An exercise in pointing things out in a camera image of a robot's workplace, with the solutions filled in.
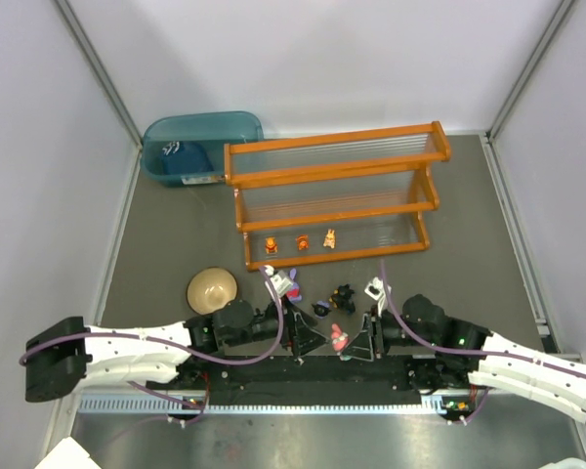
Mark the pink rabbit toy figure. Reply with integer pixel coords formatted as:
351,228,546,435
330,322,351,362

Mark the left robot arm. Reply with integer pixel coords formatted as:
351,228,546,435
21,299,328,403

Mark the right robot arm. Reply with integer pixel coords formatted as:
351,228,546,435
339,294,586,425

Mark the orange wooden shelf rack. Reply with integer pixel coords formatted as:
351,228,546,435
224,121,452,271

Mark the black purple small toy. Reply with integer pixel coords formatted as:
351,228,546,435
312,301,331,319

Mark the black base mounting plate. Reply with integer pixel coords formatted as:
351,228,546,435
146,356,471,405

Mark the purple rabbit toy figure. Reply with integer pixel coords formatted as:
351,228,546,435
286,268,302,303

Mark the black spiky toy figure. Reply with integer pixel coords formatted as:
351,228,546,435
329,283,356,315

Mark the beige round bowl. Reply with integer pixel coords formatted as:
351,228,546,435
186,267,238,316

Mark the yellow bear toy figure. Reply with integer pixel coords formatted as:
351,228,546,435
265,236,278,255

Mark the orange tiger toy figure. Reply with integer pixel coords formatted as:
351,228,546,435
296,234,310,251

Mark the tan rabbit toy figure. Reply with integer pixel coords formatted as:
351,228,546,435
323,229,336,249

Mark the blue cap in bin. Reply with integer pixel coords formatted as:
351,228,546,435
159,141,213,175

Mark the teal plastic bin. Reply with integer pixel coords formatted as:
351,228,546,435
141,110,264,188

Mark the white object bottom left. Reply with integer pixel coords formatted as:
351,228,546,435
35,437,101,469

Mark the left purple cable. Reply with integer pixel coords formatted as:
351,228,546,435
19,266,294,426

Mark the purple cable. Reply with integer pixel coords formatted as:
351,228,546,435
379,261,586,425
19,266,294,426

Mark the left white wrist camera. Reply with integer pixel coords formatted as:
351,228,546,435
262,265,294,297

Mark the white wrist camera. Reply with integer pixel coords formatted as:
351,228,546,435
364,277,385,301
262,265,294,297

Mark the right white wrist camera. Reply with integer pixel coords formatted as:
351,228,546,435
364,277,385,301

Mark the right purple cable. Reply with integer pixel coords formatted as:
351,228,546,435
379,261,586,425

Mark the grey slotted cable duct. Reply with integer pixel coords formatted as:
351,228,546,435
78,394,457,415

